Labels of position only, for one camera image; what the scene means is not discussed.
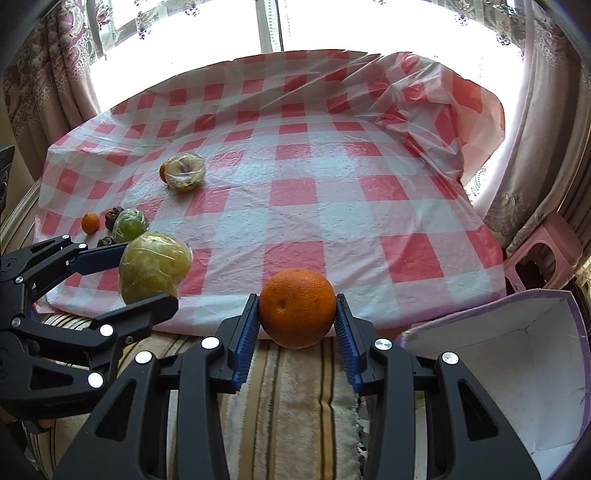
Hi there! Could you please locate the red checkered plastic tablecloth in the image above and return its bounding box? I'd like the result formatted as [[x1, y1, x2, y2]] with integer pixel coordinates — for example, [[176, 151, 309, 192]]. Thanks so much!
[[34, 50, 506, 340]]

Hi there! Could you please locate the pink plastic stool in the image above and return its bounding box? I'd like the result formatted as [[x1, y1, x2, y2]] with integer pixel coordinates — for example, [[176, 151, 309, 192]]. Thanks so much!
[[503, 213, 583, 294]]

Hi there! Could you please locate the yellow-green fruit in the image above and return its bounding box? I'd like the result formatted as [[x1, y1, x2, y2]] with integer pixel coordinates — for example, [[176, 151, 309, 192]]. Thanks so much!
[[119, 232, 193, 305]]

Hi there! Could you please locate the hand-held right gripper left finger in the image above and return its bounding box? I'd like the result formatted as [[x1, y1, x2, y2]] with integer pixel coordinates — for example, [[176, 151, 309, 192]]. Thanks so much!
[[54, 293, 259, 480]]

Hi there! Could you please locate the bright green fruit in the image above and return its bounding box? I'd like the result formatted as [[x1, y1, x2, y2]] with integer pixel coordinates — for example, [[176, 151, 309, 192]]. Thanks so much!
[[112, 209, 150, 244]]

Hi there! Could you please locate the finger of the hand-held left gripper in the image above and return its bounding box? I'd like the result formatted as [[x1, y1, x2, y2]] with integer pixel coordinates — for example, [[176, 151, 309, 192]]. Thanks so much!
[[0, 234, 130, 330], [0, 294, 179, 420]]

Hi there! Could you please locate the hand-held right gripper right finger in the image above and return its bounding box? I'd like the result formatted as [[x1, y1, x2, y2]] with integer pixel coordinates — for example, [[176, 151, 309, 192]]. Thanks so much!
[[335, 293, 541, 480]]

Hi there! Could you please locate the large orange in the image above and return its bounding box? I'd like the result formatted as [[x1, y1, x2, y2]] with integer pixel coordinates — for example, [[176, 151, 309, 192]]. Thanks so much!
[[259, 268, 337, 349]]

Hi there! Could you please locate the beige patterned curtain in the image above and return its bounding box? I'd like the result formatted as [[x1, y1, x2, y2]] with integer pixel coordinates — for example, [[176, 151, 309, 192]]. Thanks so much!
[[480, 28, 591, 250], [4, 0, 112, 139]]

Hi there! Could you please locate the apple half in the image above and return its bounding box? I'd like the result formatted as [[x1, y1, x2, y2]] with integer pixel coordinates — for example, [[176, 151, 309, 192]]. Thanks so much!
[[165, 152, 206, 192]]

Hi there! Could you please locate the white lace sheer curtain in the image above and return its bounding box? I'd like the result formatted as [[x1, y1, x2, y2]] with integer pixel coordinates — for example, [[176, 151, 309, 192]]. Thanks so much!
[[99, 0, 262, 61]]

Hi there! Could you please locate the purple-edged cardboard box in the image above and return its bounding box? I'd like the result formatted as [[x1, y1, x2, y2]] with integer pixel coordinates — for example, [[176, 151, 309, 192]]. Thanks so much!
[[397, 288, 589, 478]]

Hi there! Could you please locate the window frame post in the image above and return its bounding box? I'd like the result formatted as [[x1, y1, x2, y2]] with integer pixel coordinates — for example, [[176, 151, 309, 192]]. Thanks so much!
[[259, 0, 284, 52]]

